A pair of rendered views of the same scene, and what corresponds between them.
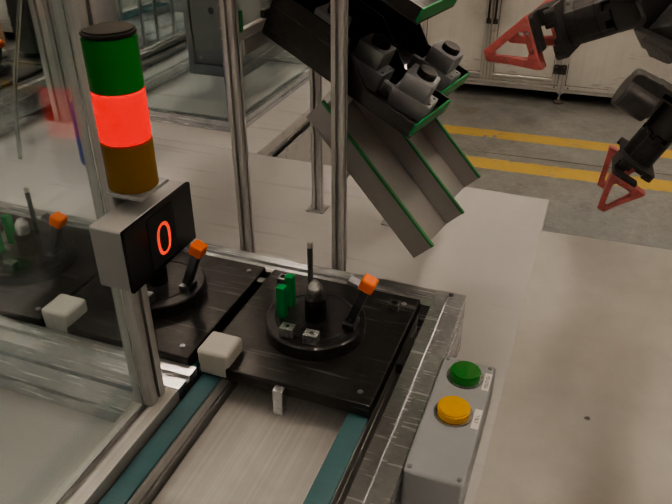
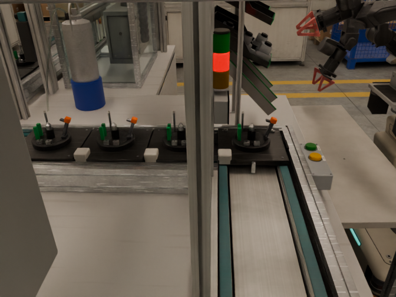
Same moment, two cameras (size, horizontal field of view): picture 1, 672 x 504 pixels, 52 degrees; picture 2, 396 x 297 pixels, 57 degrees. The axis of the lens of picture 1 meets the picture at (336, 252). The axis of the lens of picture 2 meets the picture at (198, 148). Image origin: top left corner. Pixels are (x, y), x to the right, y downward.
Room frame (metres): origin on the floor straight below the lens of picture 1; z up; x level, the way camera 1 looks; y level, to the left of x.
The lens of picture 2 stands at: (-0.28, 0.56, 1.62)
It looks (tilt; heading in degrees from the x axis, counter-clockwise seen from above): 30 degrees down; 343
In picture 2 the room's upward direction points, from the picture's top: 1 degrees counter-clockwise
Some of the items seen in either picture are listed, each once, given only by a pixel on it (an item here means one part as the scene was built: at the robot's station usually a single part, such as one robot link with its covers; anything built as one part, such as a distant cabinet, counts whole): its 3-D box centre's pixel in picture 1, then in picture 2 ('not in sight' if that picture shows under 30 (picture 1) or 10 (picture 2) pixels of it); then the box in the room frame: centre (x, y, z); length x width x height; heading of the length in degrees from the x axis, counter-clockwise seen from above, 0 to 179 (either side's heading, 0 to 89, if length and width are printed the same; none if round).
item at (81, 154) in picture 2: not in sight; (114, 132); (0.95, 0.50, 1.01); 0.24 x 0.24 x 0.13; 69
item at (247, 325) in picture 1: (316, 333); (250, 145); (0.77, 0.03, 0.96); 0.24 x 0.24 x 0.02; 69
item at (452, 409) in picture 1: (453, 412); (314, 157); (0.61, -0.14, 0.96); 0.04 x 0.04 x 0.02
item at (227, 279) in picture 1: (155, 268); (181, 132); (0.86, 0.27, 1.01); 0.24 x 0.24 x 0.13; 69
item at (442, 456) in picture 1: (451, 430); (313, 165); (0.61, -0.14, 0.93); 0.21 x 0.07 x 0.06; 159
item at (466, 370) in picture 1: (465, 375); (310, 147); (0.68, -0.17, 0.96); 0.04 x 0.04 x 0.02
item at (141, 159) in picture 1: (130, 161); (220, 78); (0.63, 0.21, 1.28); 0.05 x 0.05 x 0.05
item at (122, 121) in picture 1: (121, 113); (220, 60); (0.63, 0.21, 1.33); 0.05 x 0.05 x 0.05
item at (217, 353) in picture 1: (220, 354); (224, 157); (0.71, 0.15, 0.97); 0.05 x 0.05 x 0.04; 69
